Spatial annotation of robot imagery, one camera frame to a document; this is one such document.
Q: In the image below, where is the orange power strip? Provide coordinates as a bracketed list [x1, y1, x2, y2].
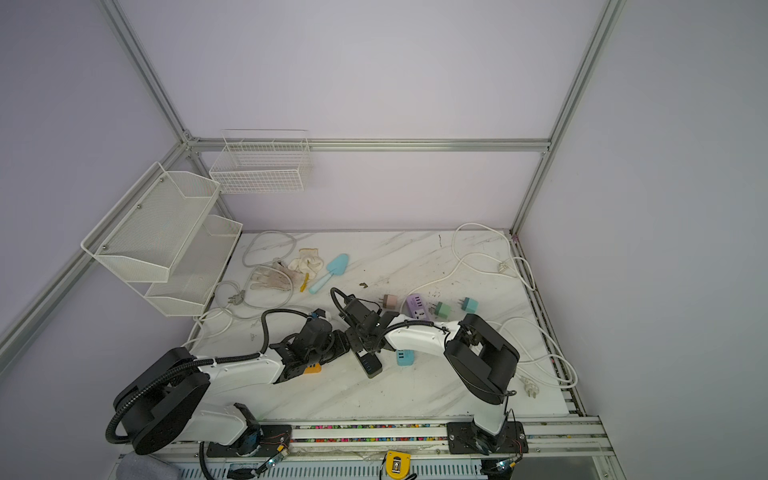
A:
[304, 363, 322, 375]

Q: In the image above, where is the pink plug adapter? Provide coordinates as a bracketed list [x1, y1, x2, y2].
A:
[382, 294, 399, 310]

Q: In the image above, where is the purple power strip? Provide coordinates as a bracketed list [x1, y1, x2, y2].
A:
[406, 293, 431, 321]

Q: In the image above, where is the teal power strip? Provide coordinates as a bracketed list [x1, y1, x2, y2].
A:
[395, 350, 415, 367]

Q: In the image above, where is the green plug adapter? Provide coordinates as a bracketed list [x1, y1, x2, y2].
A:
[433, 302, 452, 320]

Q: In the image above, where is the teal plug adapter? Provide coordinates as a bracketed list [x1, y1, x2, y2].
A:
[460, 297, 479, 314]

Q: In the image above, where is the black power strip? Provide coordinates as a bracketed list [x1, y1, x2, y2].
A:
[355, 352, 383, 379]

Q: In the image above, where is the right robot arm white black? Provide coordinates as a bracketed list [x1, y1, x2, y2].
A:
[330, 287, 520, 445]

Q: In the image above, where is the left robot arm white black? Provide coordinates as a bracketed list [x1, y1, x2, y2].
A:
[105, 308, 350, 456]

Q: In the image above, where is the light blue brush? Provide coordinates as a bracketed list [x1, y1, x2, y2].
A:
[309, 253, 349, 294]

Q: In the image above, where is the beige power strip bundle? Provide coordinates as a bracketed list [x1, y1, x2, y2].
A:
[249, 248, 325, 292]

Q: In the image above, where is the yellow tape measure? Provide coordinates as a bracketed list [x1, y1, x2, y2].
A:
[380, 450, 412, 480]

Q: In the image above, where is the white mesh two-tier shelf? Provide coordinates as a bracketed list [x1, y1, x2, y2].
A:
[81, 163, 242, 317]

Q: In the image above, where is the grey cloth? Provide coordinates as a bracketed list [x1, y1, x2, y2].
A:
[115, 453, 181, 480]

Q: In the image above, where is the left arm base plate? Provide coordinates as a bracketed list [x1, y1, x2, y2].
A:
[205, 424, 292, 458]

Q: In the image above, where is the grey cable with plug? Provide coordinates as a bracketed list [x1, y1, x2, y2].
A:
[212, 230, 313, 322]

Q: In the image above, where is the white power cable right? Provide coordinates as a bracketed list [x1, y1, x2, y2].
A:
[413, 222, 580, 400]

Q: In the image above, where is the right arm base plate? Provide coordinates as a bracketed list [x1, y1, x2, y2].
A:
[446, 421, 529, 455]

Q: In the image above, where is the white wire basket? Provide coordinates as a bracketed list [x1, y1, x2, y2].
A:
[209, 129, 313, 194]

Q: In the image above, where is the aluminium rail base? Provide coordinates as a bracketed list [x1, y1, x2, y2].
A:
[153, 417, 626, 479]

